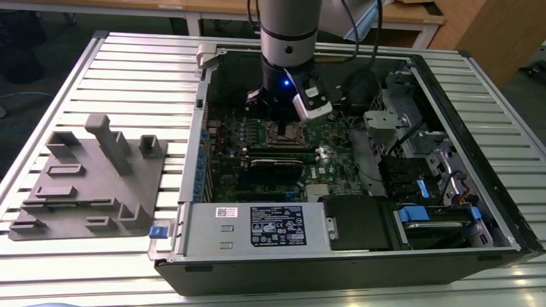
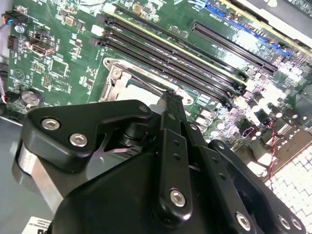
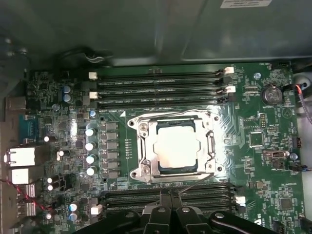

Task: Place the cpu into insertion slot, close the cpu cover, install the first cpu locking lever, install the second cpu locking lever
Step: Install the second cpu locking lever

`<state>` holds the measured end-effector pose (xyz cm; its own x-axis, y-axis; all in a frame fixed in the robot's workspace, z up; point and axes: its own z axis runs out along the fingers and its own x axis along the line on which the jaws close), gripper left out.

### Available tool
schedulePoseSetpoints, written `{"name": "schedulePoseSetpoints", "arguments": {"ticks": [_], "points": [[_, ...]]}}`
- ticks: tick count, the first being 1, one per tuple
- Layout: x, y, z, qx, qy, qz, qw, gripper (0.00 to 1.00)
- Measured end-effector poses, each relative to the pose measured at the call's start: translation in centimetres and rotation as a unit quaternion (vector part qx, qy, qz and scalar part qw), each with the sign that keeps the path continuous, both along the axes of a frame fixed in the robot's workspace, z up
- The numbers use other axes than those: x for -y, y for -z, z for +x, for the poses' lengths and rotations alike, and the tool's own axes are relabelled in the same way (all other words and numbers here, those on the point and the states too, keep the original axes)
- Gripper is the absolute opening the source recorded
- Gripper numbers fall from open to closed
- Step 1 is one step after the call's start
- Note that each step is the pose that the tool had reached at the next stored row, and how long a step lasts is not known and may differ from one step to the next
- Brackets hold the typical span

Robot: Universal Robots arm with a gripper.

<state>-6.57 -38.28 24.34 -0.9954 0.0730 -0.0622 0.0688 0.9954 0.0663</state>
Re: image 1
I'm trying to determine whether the metal socket cover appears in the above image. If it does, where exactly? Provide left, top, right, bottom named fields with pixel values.
left=265, top=120, right=309, bottom=148

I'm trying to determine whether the CPU socket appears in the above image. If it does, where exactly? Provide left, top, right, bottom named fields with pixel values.
left=262, top=118, right=313, bottom=150

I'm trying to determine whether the grey case latch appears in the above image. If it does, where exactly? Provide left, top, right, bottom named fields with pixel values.
left=194, top=43, right=221, bottom=70

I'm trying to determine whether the green motherboard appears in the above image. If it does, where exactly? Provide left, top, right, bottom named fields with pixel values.
left=202, top=97, right=375, bottom=204

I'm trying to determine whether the black graphics card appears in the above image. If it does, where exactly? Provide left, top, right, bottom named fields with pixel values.
left=248, top=157, right=306, bottom=190

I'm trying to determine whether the perforated metal drive cage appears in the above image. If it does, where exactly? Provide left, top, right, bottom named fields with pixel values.
left=376, top=70, right=455, bottom=161

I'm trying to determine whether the grey plastic strip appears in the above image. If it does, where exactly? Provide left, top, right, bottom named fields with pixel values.
left=348, top=126, right=387, bottom=196

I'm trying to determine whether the silver chipset heat sink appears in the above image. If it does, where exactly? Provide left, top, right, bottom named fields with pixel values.
left=304, top=183, right=332, bottom=197

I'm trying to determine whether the black connector block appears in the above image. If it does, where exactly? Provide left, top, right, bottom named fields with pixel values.
left=377, top=155, right=429, bottom=201

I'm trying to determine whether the silver power supply unit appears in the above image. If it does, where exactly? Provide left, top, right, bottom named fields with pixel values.
left=172, top=201, right=332, bottom=258

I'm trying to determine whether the grey parts rack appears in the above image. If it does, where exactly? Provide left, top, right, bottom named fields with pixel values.
left=6, top=114, right=169, bottom=241

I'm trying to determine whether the hard disk in blue carrier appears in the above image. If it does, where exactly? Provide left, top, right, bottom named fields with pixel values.
left=393, top=204, right=481, bottom=251

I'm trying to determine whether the wooden cabinet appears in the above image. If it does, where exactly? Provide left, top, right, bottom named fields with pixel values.
left=429, top=0, right=546, bottom=90

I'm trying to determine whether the black PC case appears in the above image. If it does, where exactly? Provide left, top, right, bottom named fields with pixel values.
left=146, top=44, right=546, bottom=297

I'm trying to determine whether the office chair base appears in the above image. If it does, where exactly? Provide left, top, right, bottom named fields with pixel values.
left=517, top=44, right=546, bottom=77

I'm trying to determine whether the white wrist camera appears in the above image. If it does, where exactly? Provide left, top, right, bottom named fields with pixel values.
left=292, top=68, right=334, bottom=123

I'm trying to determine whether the thick black cable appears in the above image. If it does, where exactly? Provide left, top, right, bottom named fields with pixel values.
left=341, top=68, right=384, bottom=109

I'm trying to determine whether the silver metal bracket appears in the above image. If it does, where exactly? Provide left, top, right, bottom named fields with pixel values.
left=361, top=110, right=412, bottom=143

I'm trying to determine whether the thin black cable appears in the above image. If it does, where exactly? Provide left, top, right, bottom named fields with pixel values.
left=385, top=116, right=425, bottom=158

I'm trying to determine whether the wooden desk white frame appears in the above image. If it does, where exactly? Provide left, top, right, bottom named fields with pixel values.
left=200, top=0, right=447, bottom=49
left=0, top=0, right=201, bottom=38

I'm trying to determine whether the coloured wire bundle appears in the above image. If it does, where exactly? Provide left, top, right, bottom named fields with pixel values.
left=452, top=190, right=476, bottom=207

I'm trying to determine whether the blue floor cable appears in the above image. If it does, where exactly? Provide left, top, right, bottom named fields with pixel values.
left=0, top=91, right=55, bottom=100

